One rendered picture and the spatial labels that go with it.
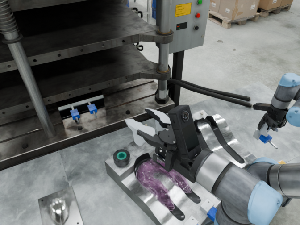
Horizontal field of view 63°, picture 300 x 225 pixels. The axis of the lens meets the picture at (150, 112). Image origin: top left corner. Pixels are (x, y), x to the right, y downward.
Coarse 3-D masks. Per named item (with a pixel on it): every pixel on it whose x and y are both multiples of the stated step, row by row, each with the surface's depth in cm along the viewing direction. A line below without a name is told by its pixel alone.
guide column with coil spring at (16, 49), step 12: (0, 0) 94; (0, 12) 96; (0, 24) 99; (12, 36) 103; (12, 48) 106; (24, 60) 111; (24, 72) 114; (36, 84) 122; (36, 96) 124; (36, 108) 129; (48, 120) 137; (48, 132) 142
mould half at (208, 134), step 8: (200, 112) 150; (216, 120) 134; (224, 120) 135; (200, 128) 130; (208, 128) 131; (224, 128) 133; (208, 136) 129; (224, 136) 131; (232, 136) 132; (208, 144) 127; (216, 144) 128; (232, 144) 128; (240, 144) 128; (216, 152) 124; (224, 152) 124; (240, 152) 124; (248, 152) 124; (232, 160) 120; (248, 160) 120
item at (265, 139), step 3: (255, 129) 126; (255, 132) 127; (255, 135) 128; (261, 135) 125; (258, 138) 126; (261, 138) 125; (264, 138) 123; (267, 138) 123; (270, 138) 123; (264, 141) 124; (267, 141) 123; (270, 141) 123; (273, 144) 121; (276, 147) 120
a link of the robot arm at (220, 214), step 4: (220, 204) 52; (220, 208) 52; (216, 212) 57; (220, 212) 52; (224, 212) 50; (216, 216) 55; (220, 216) 52; (224, 216) 50; (228, 216) 49; (216, 220) 55; (220, 220) 52; (224, 220) 51; (228, 220) 49; (232, 220) 48; (216, 224) 55; (220, 224) 53; (224, 224) 51; (228, 224) 50; (232, 224) 49; (236, 224) 49; (240, 224) 48; (244, 224) 48; (248, 224) 48; (252, 224) 49
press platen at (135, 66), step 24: (120, 48) 174; (48, 72) 151; (72, 72) 151; (96, 72) 151; (120, 72) 151; (144, 72) 152; (168, 72) 151; (0, 96) 133; (24, 96) 133; (48, 96) 133; (72, 96) 140
